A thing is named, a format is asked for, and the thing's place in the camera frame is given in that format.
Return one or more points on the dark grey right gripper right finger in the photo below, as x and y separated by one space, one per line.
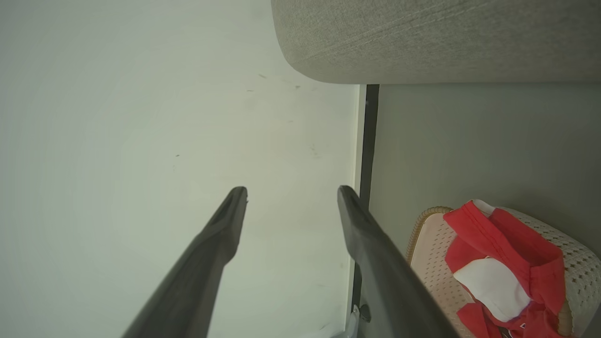
385 291

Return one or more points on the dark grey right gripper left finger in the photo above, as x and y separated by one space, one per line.
197 281

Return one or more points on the red cloth garment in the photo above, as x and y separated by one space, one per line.
516 244

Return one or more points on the grey fabric sofa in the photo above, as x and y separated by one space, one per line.
436 37

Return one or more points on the cream perforated laundry basket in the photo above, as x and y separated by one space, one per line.
434 249

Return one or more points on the black and white baseboard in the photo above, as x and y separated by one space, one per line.
370 141

